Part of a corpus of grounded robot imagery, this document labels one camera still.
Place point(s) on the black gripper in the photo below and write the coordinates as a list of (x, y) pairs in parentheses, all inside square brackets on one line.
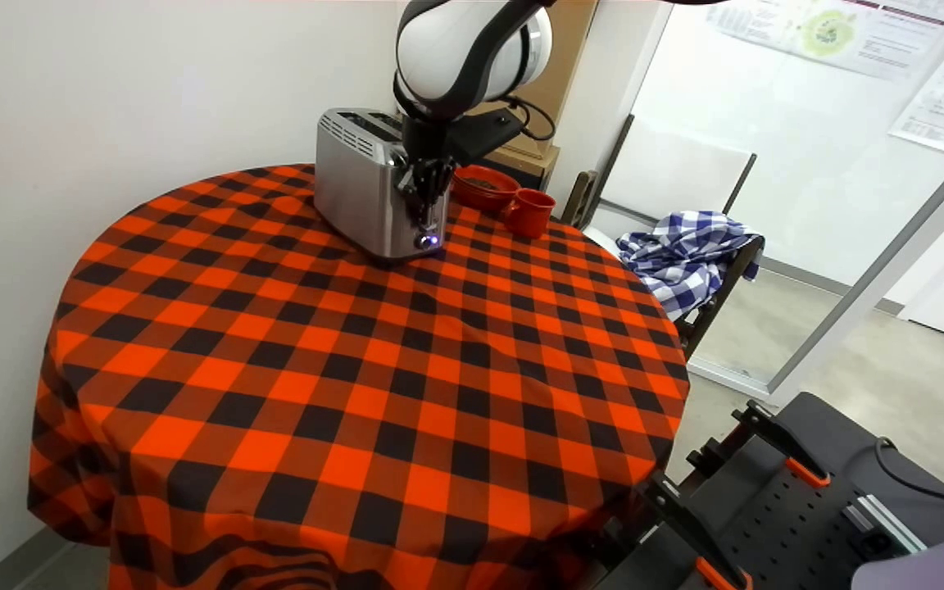
[(429, 149)]

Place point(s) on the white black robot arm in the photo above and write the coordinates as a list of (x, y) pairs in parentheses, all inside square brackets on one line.
[(461, 49)]

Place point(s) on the silver two-slot toaster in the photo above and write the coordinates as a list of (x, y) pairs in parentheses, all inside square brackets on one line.
[(358, 199)]

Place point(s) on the red bowl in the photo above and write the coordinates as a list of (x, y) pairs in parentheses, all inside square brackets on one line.
[(482, 188)]

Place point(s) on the red cup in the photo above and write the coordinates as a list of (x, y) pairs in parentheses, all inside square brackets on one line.
[(530, 214)]

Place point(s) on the brown cardboard box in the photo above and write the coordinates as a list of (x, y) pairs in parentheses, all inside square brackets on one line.
[(526, 158)]

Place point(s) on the orange black checked tablecloth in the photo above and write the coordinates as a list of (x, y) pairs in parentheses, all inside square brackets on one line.
[(330, 381)]

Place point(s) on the brown wooden board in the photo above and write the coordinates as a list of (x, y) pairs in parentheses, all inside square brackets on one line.
[(565, 55)]

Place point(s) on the blue white checked cloth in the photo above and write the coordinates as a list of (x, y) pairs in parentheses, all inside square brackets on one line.
[(680, 257)]

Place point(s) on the black framed chair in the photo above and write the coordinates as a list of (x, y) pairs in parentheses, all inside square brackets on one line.
[(728, 281)]

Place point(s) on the poster with green circle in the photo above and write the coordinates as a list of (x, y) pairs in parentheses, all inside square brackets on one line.
[(835, 32)]

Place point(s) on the white metal pole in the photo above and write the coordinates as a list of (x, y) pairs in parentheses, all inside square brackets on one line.
[(886, 257)]

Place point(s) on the black workbench with orange clamps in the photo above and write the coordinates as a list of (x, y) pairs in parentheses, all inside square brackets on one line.
[(777, 512)]

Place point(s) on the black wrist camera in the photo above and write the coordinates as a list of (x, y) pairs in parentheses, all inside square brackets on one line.
[(487, 133)]

